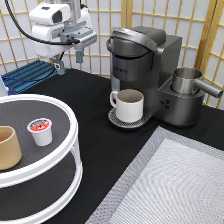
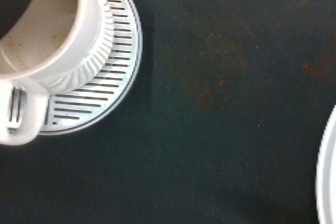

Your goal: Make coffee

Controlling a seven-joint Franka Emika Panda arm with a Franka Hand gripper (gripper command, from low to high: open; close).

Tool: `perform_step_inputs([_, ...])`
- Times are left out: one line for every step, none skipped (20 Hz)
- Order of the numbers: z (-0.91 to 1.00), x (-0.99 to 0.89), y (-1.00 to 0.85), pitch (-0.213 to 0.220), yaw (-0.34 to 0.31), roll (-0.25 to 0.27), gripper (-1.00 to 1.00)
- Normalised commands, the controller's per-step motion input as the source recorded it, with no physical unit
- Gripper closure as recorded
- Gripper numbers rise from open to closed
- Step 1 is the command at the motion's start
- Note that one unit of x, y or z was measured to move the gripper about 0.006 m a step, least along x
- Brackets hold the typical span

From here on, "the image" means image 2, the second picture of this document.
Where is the grey coffee machine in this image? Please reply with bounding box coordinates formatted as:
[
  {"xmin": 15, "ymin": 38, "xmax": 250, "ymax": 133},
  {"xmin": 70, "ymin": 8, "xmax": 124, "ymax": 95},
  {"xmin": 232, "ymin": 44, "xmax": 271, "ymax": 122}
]
[{"xmin": 6, "ymin": 0, "xmax": 144, "ymax": 136}]

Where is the white ceramic mug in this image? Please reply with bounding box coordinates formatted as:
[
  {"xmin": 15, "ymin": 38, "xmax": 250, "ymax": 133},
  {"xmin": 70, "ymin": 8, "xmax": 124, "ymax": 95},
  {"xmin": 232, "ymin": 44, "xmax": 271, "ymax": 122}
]
[{"xmin": 0, "ymin": 0, "xmax": 114, "ymax": 146}]

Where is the white two-tier round shelf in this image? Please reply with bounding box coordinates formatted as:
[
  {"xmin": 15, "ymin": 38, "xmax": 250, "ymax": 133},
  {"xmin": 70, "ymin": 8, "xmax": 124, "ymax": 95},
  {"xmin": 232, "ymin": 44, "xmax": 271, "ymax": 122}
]
[{"xmin": 315, "ymin": 107, "xmax": 336, "ymax": 224}]

